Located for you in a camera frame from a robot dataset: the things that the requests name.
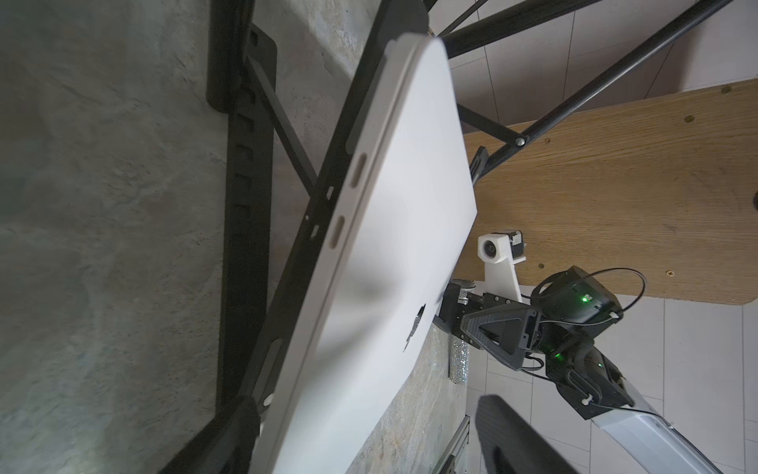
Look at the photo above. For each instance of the black folding laptop stand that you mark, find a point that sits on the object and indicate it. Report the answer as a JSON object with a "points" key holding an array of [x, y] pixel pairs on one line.
{"points": [[256, 326]]}

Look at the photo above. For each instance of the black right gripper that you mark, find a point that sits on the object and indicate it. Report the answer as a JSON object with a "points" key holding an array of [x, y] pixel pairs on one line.
{"points": [[506, 329]]}

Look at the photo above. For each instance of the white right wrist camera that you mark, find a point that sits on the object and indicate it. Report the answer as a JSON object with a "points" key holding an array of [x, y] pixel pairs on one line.
{"points": [[501, 252]]}

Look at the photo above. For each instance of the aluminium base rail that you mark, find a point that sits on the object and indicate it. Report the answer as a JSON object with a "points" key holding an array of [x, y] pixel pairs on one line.
{"points": [[454, 457]]}

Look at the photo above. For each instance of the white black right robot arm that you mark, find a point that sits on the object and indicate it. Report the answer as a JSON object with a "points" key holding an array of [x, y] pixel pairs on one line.
{"points": [[550, 334]]}

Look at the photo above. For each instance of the black perforated music stand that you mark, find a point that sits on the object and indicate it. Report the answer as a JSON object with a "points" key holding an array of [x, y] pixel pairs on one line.
{"points": [[521, 78]]}

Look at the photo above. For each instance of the wooden shelf cabinet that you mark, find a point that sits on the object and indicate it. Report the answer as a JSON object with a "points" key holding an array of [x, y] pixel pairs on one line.
{"points": [[658, 195]]}

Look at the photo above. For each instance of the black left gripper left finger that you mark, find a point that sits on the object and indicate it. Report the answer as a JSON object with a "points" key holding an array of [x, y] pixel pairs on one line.
{"points": [[224, 445]]}

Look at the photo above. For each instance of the silver laptop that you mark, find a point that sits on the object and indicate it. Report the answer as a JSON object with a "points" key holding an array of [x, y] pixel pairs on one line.
{"points": [[384, 259]]}

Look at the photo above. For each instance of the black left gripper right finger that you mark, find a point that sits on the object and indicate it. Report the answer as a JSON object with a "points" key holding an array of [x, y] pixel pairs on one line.
{"points": [[510, 445]]}

